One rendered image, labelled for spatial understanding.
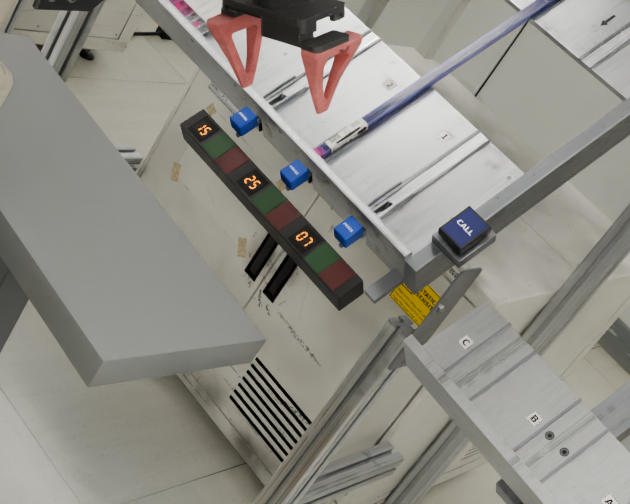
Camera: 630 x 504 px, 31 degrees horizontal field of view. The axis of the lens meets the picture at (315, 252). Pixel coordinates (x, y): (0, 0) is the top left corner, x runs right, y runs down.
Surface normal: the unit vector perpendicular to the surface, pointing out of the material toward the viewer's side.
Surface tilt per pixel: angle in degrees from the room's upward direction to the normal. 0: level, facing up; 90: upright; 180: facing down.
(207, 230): 90
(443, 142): 43
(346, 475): 0
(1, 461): 0
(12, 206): 0
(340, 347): 90
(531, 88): 90
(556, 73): 90
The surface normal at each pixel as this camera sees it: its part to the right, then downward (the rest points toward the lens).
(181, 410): 0.50, -0.74
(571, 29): -0.06, -0.49
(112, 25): 0.61, 0.67
